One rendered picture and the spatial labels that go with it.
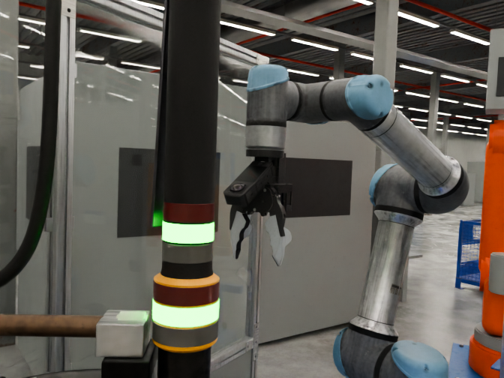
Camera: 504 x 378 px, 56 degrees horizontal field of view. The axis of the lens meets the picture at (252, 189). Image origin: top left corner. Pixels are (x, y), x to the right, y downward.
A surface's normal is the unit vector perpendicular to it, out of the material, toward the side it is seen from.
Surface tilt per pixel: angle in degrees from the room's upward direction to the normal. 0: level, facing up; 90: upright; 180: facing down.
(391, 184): 75
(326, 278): 90
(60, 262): 90
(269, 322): 90
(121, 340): 90
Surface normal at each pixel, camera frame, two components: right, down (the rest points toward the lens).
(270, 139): 0.22, 0.06
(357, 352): -0.63, -0.32
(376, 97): 0.61, 0.06
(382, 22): -0.81, 0.00
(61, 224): 0.85, 0.06
